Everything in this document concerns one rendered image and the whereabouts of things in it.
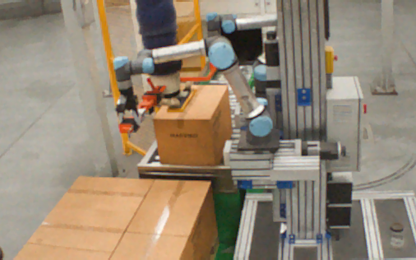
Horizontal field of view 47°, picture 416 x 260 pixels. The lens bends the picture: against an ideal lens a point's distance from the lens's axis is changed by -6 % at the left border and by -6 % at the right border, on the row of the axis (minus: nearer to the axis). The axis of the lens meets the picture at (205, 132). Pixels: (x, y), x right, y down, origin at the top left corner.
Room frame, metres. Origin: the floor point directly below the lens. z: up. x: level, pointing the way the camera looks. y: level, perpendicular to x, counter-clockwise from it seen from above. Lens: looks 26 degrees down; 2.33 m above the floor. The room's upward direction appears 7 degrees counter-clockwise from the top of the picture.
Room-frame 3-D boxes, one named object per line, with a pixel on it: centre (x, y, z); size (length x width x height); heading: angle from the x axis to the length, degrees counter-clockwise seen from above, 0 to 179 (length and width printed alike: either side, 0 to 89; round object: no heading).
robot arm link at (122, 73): (2.38, 0.37, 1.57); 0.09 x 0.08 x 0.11; 88
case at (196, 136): (3.36, 0.06, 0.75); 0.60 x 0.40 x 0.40; 163
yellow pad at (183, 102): (2.91, 0.11, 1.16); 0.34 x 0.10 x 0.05; 163
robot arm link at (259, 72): (2.98, -0.40, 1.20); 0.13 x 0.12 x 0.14; 175
